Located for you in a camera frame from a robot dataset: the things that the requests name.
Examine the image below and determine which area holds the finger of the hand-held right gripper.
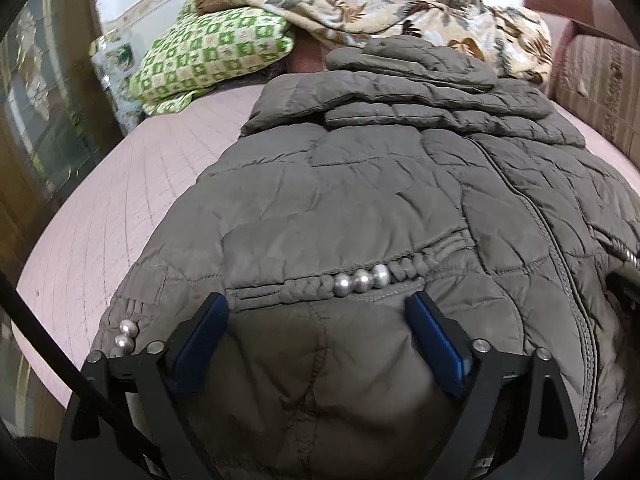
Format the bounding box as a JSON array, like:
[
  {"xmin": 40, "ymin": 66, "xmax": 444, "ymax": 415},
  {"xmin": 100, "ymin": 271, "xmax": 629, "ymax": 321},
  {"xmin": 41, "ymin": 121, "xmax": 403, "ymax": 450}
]
[{"xmin": 604, "ymin": 267, "xmax": 640, "ymax": 321}]

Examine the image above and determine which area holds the floral plastic bag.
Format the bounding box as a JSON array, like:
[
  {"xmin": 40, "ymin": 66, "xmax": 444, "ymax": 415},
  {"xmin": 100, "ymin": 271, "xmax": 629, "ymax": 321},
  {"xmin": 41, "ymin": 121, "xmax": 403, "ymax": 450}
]
[{"xmin": 90, "ymin": 30, "xmax": 146, "ymax": 136}]

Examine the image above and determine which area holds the green checkered pillow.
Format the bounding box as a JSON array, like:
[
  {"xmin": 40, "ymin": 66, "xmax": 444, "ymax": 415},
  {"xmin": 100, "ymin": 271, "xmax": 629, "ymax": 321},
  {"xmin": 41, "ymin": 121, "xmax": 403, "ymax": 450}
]
[{"xmin": 127, "ymin": 2, "xmax": 296, "ymax": 116}]

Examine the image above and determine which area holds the black strap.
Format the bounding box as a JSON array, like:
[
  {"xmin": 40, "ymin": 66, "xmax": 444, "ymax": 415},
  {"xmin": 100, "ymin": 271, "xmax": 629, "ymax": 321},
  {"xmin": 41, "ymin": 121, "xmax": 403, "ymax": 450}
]
[{"xmin": 0, "ymin": 267, "xmax": 171, "ymax": 480}]

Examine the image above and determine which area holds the wooden door with glass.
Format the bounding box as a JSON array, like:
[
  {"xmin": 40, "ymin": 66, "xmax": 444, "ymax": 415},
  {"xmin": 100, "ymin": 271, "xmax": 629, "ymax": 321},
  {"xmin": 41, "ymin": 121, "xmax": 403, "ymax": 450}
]
[{"xmin": 0, "ymin": 0, "xmax": 131, "ymax": 241}]

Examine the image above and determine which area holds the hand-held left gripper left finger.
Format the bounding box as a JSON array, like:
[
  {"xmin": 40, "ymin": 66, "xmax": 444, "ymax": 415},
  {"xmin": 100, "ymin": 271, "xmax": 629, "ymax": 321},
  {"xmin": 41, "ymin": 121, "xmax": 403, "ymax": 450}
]
[{"xmin": 52, "ymin": 292, "xmax": 231, "ymax": 480}]

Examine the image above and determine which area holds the pink pillow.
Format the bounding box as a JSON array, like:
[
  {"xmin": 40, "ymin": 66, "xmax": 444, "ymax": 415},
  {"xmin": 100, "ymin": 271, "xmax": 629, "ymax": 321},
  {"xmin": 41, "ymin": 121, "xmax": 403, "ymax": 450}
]
[{"xmin": 287, "ymin": 35, "xmax": 331, "ymax": 76}]

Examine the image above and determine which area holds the grey-brown hooded puffer jacket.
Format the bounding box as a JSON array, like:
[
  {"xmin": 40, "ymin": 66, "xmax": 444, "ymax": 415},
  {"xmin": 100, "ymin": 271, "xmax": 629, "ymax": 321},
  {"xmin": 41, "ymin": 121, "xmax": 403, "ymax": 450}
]
[{"xmin": 92, "ymin": 35, "xmax": 640, "ymax": 480}]

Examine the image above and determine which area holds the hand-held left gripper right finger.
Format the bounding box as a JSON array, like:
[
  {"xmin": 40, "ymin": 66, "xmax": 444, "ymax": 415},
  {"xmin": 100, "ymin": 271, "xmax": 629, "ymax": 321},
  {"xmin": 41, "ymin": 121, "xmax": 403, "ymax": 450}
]
[{"xmin": 404, "ymin": 292, "xmax": 586, "ymax": 480}]

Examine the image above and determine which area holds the leaf print blanket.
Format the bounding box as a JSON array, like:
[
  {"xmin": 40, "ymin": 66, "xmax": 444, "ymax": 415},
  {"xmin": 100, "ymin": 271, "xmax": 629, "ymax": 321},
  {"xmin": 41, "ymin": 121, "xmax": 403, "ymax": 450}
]
[{"xmin": 200, "ymin": 0, "xmax": 553, "ymax": 86}]

